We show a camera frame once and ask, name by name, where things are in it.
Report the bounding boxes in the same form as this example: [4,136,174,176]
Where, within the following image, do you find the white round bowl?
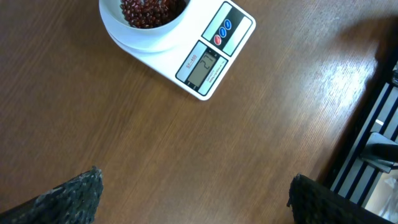
[99,0,192,52]

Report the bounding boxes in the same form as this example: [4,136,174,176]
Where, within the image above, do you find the red beans in bowl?
[120,0,188,29]

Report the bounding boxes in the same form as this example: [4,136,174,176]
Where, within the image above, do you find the white digital kitchen scale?
[111,0,256,101]

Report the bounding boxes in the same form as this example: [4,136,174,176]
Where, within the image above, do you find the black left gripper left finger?
[1,167,104,224]

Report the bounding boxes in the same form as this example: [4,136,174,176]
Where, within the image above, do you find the black aluminium frame rail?
[323,62,397,207]

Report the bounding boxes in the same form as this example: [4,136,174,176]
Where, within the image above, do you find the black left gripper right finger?
[287,174,389,224]

